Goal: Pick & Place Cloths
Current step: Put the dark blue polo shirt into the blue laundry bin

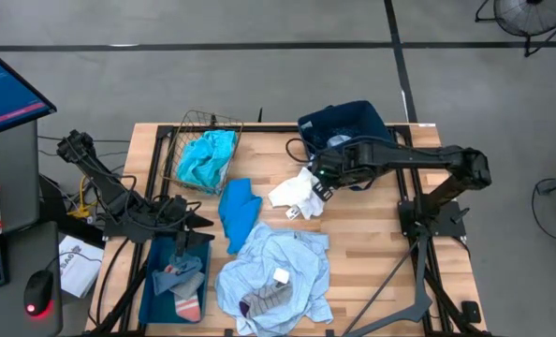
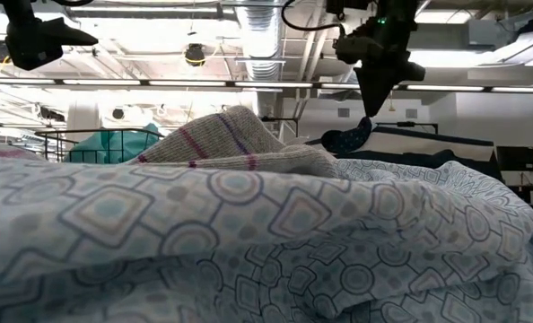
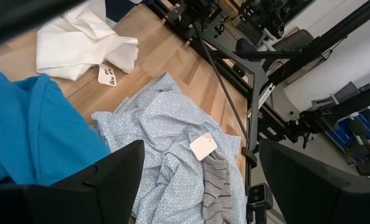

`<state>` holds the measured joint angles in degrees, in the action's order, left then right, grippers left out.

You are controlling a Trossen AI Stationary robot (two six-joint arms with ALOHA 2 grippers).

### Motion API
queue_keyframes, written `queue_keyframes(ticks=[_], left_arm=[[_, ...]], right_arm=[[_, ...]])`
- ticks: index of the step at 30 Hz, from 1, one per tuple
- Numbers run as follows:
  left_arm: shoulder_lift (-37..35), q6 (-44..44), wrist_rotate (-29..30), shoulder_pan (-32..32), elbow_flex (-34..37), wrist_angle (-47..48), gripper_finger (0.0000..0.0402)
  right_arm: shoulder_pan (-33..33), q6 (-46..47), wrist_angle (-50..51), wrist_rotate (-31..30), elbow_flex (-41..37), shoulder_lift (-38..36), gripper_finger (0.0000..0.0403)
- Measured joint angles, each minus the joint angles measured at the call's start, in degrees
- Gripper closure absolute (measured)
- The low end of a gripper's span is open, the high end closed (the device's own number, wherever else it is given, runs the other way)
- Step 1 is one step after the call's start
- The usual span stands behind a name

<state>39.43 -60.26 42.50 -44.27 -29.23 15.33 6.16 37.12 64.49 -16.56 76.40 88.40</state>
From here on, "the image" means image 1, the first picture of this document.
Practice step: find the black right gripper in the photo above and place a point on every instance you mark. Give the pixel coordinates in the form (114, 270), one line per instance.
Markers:
(334, 168)

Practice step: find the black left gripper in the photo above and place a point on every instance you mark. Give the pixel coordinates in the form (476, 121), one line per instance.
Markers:
(177, 220)

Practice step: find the white cloth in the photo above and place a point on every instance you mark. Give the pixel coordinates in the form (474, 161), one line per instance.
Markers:
(289, 194)

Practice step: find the blue-grey sock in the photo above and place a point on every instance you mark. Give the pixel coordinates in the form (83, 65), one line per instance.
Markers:
(175, 276)

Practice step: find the navy white-dotted cloth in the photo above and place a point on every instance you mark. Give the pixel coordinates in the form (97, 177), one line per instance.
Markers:
(341, 127)

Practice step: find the teal cloth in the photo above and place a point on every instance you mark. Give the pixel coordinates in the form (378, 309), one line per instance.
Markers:
(205, 159)

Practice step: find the pale blue patterned shirt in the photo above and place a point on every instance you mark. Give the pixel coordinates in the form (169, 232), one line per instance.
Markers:
(278, 253)

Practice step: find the beige pink-striped sock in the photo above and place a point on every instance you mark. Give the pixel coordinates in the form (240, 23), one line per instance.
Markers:
(268, 299)
(188, 306)

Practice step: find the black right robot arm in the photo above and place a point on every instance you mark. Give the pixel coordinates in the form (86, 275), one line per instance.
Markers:
(409, 159)

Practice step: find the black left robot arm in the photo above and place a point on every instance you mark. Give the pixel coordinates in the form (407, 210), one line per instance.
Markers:
(114, 192)

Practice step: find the bright blue cloth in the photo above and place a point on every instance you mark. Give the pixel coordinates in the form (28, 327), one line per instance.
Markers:
(238, 210)

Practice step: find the navy fabric bin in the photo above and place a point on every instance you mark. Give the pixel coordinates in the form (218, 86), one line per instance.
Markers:
(353, 114)

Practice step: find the blue plastic bin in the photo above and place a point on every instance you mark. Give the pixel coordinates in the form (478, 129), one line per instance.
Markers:
(158, 306)

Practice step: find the small white square item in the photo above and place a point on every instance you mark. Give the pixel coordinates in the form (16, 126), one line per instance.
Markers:
(281, 276)

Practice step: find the white printed paper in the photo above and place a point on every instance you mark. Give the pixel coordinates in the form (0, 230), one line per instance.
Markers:
(79, 267)

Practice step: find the dark grey stand leg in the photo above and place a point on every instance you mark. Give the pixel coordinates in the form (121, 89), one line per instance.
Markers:
(422, 281)

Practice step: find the black computer mouse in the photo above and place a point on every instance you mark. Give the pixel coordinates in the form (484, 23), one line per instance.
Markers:
(38, 290)

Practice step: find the grey desk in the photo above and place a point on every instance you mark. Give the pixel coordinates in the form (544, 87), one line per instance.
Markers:
(11, 196)

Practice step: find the small black box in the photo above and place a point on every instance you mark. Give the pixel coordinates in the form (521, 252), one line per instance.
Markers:
(471, 311)

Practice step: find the computer monitor blue screen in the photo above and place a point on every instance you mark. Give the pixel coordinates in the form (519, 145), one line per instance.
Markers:
(2, 93)

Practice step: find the round floor fan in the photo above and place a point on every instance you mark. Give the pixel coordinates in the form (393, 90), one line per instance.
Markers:
(531, 16)

